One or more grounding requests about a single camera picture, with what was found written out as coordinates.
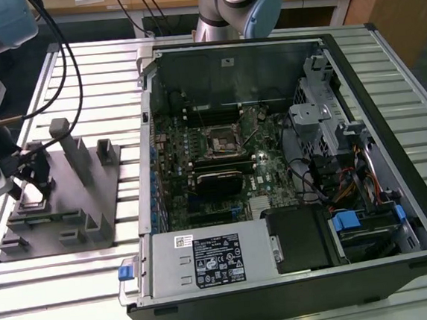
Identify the metal socket cover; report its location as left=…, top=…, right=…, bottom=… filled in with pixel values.
left=235, top=105, right=265, bottom=146

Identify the black RAM slot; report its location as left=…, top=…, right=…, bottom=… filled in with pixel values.
left=182, top=107, right=244, bottom=119
left=182, top=111, right=244, bottom=123
left=181, top=102, right=243, bottom=114

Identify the grey parts rack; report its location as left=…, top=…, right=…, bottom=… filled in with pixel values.
left=0, top=113, right=132, bottom=264

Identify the silver power supply unit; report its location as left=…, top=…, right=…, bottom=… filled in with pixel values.
left=144, top=220, right=277, bottom=301

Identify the thin wire locking lever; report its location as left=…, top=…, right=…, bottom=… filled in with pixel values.
left=212, top=144, right=247, bottom=156

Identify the coloured wire bundle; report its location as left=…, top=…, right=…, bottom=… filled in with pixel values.
left=324, top=163, right=386, bottom=211

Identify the silver drive cage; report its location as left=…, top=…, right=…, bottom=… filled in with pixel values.
left=282, top=53, right=355, bottom=163

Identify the CPU socket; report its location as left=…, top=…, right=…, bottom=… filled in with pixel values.
left=201, top=122, right=247, bottom=158

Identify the wooden desk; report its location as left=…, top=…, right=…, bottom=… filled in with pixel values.
left=33, top=0, right=360, bottom=48

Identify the black graphics card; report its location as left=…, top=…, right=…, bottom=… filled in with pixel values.
left=193, top=168, right=246, bottom=201

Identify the wooden cabinet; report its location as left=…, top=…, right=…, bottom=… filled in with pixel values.
left=343, top=0, right=427, bottom=76

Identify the black expansion slot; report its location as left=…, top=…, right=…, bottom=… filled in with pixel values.
left=186, top=210, right=235, bottom=227

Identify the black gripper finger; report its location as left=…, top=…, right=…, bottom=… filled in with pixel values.
left=6, top=163, right=29, bottom=203
left=19, top=143, right=56, bottom=199

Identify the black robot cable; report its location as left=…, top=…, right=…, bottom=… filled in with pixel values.
left=7, top=0, right=89, bottom=163

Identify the green motherboard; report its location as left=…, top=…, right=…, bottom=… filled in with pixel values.
left=148, top=97, right=319, bottom=236

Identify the black PC case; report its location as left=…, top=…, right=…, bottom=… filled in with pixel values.
left=97, top=17, right=427, bottom=320

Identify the hard disk in blue carrier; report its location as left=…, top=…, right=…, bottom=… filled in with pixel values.
left=328, top=204, right=412, bottom=266

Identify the silver chipset heat sink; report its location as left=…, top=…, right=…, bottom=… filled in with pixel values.
left=247, top=195, right=272, bottom=217

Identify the blue case latch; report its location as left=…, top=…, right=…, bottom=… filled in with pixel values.
left=116, top=261, right=136, bottom=283

